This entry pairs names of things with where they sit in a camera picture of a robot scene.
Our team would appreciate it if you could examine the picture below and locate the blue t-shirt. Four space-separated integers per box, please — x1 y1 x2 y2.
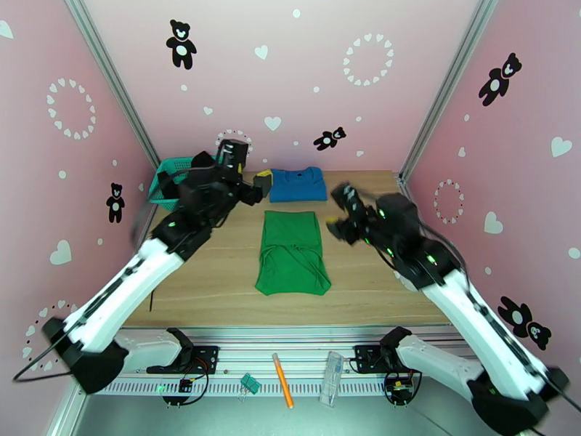
268 166 329 204

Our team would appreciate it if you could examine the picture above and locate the green t-shirt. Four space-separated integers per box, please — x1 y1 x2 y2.
253 210 333 297

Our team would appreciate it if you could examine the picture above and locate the teal plastic basket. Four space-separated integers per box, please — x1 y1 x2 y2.
148 155 218 212

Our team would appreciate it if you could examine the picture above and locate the small upright bear sticker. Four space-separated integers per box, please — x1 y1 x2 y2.
106 182 126 224

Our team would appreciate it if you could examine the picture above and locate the clear plastic case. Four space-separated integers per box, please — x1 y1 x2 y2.
319 351 344 408

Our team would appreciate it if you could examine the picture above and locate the circuit board with yellow connector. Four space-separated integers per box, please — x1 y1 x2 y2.
389 376 415 403

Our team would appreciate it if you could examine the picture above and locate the orange pen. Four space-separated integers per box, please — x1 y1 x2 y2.
271 352 295 410

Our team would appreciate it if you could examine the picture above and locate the large tilted bear sticker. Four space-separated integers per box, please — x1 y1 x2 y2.
479 52 523 108

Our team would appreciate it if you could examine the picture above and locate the upside down bear sticker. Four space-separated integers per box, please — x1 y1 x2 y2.
497 296 553 352

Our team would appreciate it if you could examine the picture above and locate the aluminium base frame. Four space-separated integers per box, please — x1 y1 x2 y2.
71 324 503 379

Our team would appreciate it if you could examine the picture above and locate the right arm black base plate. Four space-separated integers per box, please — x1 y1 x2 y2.
354 344 428 374

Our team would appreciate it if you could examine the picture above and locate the aluminium frame post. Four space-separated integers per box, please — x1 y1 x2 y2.
398 0 503 176
61 0 161 167

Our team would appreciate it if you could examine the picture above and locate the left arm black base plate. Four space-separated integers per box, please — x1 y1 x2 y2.
146 344 220 375

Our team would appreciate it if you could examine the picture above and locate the white slotted cable duct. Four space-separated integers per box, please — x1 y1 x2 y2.
86 379 396 397

